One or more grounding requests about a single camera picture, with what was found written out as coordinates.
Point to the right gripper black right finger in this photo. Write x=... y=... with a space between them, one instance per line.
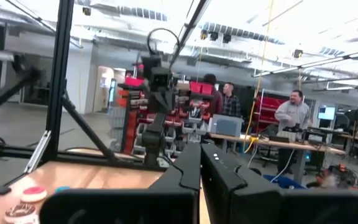
x=228 y=199

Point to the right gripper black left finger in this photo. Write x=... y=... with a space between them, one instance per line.
x=166 y=205

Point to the small blue donut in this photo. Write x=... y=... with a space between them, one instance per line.
x=61 y=189

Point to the small red donut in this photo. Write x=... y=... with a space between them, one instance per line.
x=26 y=196

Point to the small chocolate donut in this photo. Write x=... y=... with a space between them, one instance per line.
x=14 y=214

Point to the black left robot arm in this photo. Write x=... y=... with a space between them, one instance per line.
x=152 y=140

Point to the red parts bin rack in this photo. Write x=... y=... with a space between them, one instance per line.
x=131 y=124

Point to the person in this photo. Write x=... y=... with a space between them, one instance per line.
x=292 y=115
x=232 y=104
x=214 y=99

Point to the grey printer box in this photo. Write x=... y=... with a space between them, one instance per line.
x=227 y=126

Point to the red shelving unit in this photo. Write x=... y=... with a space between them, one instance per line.
x=267 y=104

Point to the black lab equipment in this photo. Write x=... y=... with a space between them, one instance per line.
x=314 y=134

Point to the black orange floor machine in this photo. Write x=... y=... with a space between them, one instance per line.
x=337 y=177

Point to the computer monitor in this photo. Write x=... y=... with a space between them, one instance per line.
x=326 y=113

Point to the silver metal bar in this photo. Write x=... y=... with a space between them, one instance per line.
x=37 y=152

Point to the black equipment stand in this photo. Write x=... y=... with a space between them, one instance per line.
x=8 y=88

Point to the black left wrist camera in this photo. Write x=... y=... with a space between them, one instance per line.
x=161 y=78

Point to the black aluminium frame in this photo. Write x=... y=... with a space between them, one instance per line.
x=59 y=93

